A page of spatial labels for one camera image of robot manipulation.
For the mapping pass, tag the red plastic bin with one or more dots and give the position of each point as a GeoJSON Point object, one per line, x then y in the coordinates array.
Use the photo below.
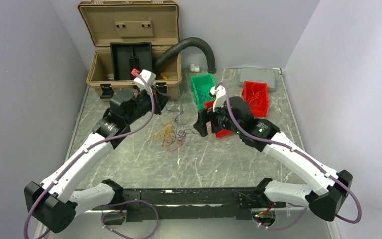
{"type": "Point", "coordinates": [256, 95]}
{"type": "Point", "coordinates": [223, 132]}

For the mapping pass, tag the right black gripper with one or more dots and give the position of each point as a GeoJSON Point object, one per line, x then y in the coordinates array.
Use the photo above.
{"type": "Point", "coordinates": [204, 116]}

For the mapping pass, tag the white pipe fitting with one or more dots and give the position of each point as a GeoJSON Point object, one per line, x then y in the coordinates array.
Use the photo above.
{"type": "Point", "coordinates": [194, 68]}

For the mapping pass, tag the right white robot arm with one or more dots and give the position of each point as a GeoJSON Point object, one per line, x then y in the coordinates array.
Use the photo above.
{"type": "Point", "coordinates": [324, 190]}

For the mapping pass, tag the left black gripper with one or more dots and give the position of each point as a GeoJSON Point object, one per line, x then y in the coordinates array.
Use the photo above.
{"type": "Point", "coordinates": [161, 100]}

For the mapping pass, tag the tan plastic toolbox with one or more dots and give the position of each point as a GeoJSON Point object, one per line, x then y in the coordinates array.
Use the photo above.
{"type": "Point", "coordinates": [128, 35]}

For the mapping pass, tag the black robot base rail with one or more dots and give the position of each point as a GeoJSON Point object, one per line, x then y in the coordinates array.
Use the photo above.
{"type": "Point", "coordinates": [191, 203]}

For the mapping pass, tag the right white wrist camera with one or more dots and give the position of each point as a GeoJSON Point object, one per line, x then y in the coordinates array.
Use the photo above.
{"type": "Point", "coordinates": [219, 93]}

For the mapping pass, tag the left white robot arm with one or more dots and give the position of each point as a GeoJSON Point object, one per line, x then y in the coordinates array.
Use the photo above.
{"type": "Point", "coordinates": [56, 201]}

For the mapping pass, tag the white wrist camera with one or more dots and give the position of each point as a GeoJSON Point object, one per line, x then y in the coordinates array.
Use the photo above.
{"type": "Point", "coordinates": [144, 80]}
{"type": "Point", "coordinates": [219, 93]}

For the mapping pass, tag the green plastic bin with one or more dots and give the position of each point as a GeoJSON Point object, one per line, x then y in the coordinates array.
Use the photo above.
{"type": "Point", "coordinates": [201, 85]}

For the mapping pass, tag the black toolbox tray insert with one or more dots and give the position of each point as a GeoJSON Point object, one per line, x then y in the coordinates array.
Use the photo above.
{"type": "Point", "coordinates": [129, 56]}

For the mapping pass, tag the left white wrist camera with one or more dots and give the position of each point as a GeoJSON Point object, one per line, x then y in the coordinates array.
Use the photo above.
{"type": "Point", "coordinates": [144, 80]}

